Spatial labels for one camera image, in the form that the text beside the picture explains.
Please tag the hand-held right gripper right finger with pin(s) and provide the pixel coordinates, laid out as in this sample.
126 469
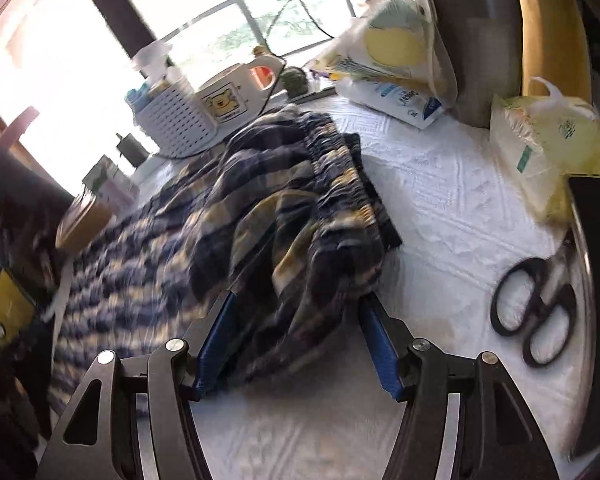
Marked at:
380 350

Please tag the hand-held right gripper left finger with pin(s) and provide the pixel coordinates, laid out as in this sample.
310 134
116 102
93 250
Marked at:
220 345

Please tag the plaid pants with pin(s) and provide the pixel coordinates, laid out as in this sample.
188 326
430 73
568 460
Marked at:
290 200

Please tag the black scissors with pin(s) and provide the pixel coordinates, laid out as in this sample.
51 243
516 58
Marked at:
535 310

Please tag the white embossed tablecloth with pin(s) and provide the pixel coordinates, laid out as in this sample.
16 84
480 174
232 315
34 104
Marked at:
455 185

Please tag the beige storage box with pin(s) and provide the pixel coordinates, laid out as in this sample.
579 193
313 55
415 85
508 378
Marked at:
82 220

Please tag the white green milk carton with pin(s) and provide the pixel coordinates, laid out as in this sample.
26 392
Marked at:
105 180

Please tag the power adapter plug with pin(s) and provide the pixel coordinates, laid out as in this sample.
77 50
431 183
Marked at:
130 150

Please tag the tablet with yellow screen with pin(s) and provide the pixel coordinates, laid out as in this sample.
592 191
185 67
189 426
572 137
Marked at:
7 310

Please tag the white plastic basket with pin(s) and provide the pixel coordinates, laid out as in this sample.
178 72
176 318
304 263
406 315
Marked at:
175 125

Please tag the white bear print mug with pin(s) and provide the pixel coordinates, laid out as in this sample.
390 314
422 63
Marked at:
220 100

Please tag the white blue tissue packet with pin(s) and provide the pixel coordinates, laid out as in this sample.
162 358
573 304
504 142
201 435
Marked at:
395 100

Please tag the pale yellow plastic bag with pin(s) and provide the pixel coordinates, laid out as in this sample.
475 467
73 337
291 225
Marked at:
550 150

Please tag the small green ornament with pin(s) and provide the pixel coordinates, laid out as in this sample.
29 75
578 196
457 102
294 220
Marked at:
296 82

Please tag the white plastic bag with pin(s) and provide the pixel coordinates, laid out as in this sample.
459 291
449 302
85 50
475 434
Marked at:
152 57

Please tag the yellow green printed bag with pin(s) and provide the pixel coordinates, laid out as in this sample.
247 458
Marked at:
395 40

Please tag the balcony railing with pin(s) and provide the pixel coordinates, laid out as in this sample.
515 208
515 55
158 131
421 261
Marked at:
245 30

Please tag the yellow curtain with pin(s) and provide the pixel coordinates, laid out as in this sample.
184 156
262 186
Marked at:
550 35

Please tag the dark brown window frame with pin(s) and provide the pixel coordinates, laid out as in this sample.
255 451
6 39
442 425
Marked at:
125 0

